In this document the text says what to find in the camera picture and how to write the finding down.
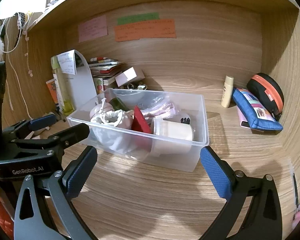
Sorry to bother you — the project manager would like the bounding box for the red velvet pouch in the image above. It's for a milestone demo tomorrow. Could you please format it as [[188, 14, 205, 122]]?
[[131, 106, 152, 152]]

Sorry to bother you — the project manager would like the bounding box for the cream lotion bottle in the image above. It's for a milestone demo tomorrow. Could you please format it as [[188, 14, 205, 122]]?
[[221, 76, 234, 108]]

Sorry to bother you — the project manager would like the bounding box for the white round tape container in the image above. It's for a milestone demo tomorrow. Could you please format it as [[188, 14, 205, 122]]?
[[151, 119, 194, 157]]

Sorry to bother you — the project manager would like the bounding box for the blue pencil pouch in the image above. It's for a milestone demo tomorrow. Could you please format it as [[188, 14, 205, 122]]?
[[232, 88, 283, 131]]

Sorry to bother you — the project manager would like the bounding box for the pink fluffy pen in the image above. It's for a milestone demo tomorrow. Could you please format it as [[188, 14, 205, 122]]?
[[292, 172, 300, 230]]

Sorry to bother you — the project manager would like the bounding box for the black orange round case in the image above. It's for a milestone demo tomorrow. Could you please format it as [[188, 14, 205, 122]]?
[[247, 73, 285, 121]]

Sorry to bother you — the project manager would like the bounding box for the pink sticky note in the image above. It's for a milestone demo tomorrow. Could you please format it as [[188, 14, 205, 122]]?
[[78, 15, 108, 43]]

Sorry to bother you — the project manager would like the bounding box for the dark green cylinder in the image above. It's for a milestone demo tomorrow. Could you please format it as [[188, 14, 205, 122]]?
[[109, 98, 130, 112]]

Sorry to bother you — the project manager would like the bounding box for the small clear bowl of trinkets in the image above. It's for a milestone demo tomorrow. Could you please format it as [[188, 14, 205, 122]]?
[[114, 83, 147, 103]]

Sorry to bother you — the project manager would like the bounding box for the fruit picture card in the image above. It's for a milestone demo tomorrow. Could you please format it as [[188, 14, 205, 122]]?
[[93, 77, 104, 95]]

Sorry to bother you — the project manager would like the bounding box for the orange sticky note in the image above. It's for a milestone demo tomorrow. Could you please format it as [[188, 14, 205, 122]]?
[[114, 19, 177, 42]]

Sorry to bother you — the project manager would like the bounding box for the white hanging cord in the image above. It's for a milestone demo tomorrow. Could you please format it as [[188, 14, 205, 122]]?
[[0, 12, 33, 119]]

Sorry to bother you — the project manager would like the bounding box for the white folded paper stand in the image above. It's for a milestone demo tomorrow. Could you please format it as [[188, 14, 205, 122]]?
[[57, 50, 97, 109]]

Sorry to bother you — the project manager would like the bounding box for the green sticky note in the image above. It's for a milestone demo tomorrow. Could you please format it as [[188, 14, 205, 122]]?
[[117, 12, 160, 25]]

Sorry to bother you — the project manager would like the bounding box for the white drawstring cloth pouch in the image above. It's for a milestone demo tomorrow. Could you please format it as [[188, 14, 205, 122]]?
[[90, 109, 133, 154]]

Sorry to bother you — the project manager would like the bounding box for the pink striped bag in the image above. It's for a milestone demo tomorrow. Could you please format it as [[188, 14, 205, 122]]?
[[141, 101, 178, 119]]

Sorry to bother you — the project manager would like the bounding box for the clear plastic storage bin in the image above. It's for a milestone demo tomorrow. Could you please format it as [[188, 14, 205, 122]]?
[[67, 88, 209, 172]]

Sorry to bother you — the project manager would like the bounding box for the yellow-green spray bottle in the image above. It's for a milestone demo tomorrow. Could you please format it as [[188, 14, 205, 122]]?
[[51, 56, 74, 116]]

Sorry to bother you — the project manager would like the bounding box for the small white cardboard box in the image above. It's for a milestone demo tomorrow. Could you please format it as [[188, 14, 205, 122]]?
[[115, 67, 145, 87]]

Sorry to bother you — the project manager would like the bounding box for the pink round compact fan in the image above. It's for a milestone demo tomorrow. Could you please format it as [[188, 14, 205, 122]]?
[[89, 98, 114, 119]]

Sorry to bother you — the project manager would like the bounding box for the stack of books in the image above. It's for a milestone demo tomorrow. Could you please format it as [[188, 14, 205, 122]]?
[[88, 57, 125, 90]]

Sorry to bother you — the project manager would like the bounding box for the orange booklet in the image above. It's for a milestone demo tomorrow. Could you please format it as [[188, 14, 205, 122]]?
[[46, 79, 58, 105]]

